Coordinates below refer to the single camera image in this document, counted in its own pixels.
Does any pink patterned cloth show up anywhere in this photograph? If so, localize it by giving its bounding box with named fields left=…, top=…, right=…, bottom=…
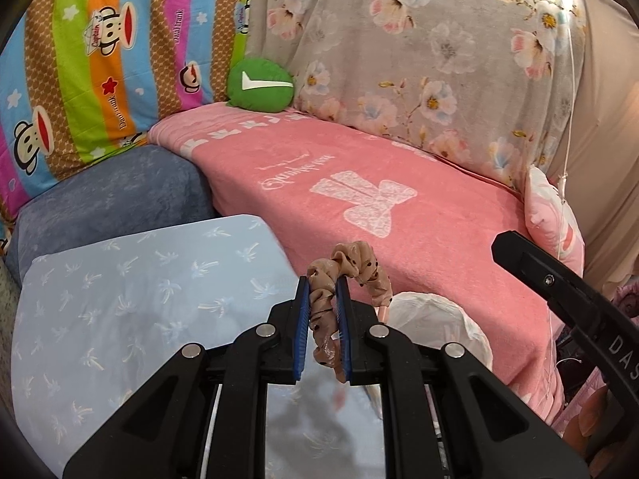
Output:
left=552, top=366, right=620, bottom=455

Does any colourful monkey-print pillow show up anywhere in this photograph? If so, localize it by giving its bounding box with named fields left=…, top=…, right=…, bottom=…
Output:
left=0, top=0, right=255, bottom=250

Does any beige dotted ruffled headband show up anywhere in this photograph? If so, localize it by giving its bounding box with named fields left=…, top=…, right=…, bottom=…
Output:
left=306, top=240, right=395, bottom=385

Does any white lined trash bin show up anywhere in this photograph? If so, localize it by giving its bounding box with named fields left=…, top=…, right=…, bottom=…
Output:
left=369, top=292, right=495, bottom=420

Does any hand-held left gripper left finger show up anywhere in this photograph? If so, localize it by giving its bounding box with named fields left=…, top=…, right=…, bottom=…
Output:
left=62, top=276, right=309, bottom=479

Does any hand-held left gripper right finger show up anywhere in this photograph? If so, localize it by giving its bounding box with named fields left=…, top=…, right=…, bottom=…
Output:
left=336, top=276, right=588, bottom=479

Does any green round cushion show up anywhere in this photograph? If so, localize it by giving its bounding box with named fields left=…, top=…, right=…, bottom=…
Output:
left=227, top=57, right=295, bottom=111

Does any light blue palm-print tablecloth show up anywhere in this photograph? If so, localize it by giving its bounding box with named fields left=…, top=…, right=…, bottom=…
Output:
left=10, top=214, right=390, bottom=479

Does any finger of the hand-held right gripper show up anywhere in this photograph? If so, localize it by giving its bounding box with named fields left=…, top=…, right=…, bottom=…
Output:
left=492, top=231, right=616, bottom=331

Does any pink printed pillow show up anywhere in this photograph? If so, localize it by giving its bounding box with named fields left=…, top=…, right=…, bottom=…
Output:
left=524, top=166, right=586, bottom=265

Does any grey floral sheet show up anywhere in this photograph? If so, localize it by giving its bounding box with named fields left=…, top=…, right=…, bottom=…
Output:
left=244, top=0, right=587, bottom=190

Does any pink blanket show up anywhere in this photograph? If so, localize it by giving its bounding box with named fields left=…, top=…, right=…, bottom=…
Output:
left=147, top=107, right=567, bottom=422

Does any white cord with switch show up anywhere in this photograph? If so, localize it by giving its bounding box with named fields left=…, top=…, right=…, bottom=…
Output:
left=546, top=0, right=587, bottom=375

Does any blue-grey cushion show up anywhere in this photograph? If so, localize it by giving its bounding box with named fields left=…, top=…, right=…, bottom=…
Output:
left=5, top=144, right=218, bottom=285

